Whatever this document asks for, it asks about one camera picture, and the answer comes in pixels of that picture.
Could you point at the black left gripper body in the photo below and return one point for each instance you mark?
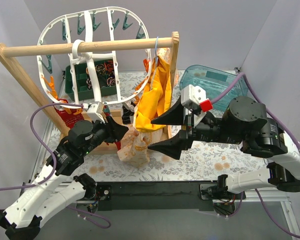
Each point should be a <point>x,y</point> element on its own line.
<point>107,130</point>

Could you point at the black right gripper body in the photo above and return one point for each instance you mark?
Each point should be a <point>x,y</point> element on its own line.
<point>189,127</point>

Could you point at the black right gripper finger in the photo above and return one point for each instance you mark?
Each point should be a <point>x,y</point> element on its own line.
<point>172,147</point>
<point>173,116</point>

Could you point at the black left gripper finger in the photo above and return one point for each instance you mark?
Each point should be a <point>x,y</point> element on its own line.
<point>117,131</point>
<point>114,145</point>

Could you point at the black white striped sock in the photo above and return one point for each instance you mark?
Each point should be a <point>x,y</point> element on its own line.
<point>127,113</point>

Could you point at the white clip sock hanger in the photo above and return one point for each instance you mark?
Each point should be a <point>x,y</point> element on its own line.
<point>86,23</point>

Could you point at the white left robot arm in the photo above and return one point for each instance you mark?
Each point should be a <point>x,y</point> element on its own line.
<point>24,219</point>

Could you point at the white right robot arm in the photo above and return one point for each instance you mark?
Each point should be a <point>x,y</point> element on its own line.
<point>245,123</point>

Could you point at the yellow garment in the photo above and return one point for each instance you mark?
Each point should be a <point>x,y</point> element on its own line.
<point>155,102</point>

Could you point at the white orange patterned cloth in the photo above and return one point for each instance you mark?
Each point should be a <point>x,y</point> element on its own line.
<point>134,145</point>

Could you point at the red christmas sock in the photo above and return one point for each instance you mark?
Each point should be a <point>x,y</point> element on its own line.
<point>69,115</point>

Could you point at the teal transparent plastic bin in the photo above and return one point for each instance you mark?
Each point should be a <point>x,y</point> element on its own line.
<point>214,82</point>

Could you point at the green compartment organizer box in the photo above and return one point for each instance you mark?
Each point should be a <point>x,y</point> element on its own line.
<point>106,78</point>

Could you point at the wooden clothes rack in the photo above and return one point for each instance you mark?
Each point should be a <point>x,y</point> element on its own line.
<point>8,56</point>

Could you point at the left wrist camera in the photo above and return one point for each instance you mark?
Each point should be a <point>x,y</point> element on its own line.
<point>95,111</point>

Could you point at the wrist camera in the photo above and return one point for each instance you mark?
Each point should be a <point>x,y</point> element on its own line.
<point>95,111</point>
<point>194,98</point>

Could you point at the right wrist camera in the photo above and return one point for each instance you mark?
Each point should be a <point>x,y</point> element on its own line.
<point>194,98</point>

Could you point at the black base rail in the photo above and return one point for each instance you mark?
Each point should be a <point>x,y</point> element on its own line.
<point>159,195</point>

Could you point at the blue wire hanger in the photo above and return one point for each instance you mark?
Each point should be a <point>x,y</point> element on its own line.
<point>155,62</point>

